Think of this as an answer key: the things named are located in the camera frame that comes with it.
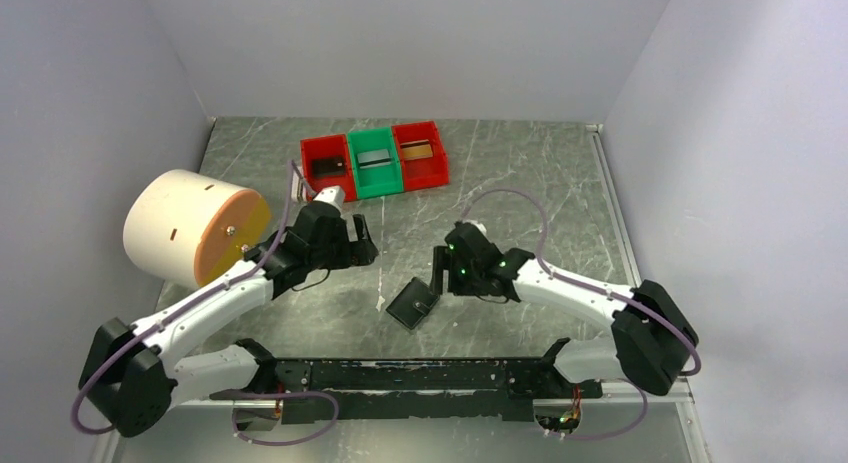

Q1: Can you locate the black leather card holder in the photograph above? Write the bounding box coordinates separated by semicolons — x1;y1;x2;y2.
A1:
386;277;440;330

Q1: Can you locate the red plastic bin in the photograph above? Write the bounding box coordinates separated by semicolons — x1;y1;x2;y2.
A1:
300;134;358;202
391;120;450;192

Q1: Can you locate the green plastic bin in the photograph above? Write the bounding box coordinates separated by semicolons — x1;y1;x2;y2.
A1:
347;127;404;199

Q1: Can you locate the gold card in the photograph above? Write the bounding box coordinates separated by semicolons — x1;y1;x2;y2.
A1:
400;140;434;161

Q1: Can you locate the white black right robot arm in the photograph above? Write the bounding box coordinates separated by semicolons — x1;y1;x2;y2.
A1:
430;221;701;397

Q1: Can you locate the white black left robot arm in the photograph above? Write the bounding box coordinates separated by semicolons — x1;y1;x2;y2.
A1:
71;200;378;438

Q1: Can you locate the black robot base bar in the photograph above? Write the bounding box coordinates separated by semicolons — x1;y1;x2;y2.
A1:
241;357;602;424

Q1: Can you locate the black card in bin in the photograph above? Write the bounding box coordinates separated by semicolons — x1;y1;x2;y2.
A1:
310;156;347;179

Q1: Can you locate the silver card in bin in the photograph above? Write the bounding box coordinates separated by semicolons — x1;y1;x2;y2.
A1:
356;149;392;169

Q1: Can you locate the small white clip block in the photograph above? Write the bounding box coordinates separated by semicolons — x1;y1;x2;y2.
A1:
291;175;307;202

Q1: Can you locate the white orange cylinder drum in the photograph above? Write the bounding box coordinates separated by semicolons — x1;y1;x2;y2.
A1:
123;169;271;290

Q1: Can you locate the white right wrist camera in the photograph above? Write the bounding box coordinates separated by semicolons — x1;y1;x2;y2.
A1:
468;220;487;236

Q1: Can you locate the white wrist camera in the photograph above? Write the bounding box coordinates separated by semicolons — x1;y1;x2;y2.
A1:
313;185;346;211
468;220;487;236

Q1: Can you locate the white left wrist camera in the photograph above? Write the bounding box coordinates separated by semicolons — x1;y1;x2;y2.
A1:
313;185;346;211

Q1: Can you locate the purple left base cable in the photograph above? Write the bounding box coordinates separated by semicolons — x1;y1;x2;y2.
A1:
230;390;340;447

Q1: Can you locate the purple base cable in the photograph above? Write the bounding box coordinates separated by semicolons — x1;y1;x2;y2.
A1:
230;390;340;447
543;380;649;444

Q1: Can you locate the aluminium frame rail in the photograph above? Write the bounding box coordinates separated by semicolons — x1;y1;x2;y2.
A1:
584;124;642;286

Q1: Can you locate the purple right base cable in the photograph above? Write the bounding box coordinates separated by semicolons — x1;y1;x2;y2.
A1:
543;380;649;444

